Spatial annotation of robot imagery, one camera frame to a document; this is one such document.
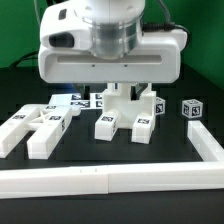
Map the white tag sheet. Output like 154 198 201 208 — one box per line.
49 93 102 110

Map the white tagged cube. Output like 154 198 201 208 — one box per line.
182 99 203 119
156 97 166 115

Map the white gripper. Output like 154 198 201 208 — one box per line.
38 29 185 100

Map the white chair seat plate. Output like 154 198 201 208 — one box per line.
102 83 156 129

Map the black cable on base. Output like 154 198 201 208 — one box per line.
9 51 41 69

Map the white chair back frame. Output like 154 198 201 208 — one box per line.
0 104 81 159

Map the white U-shaped fence rail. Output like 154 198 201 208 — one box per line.
0 120 224 199

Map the grey braided cable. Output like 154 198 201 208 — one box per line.
143 0 191 44

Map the white tagged cube far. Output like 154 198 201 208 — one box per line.
182 99 203 119

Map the white tagged cube near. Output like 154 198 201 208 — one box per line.
156 97 166 115

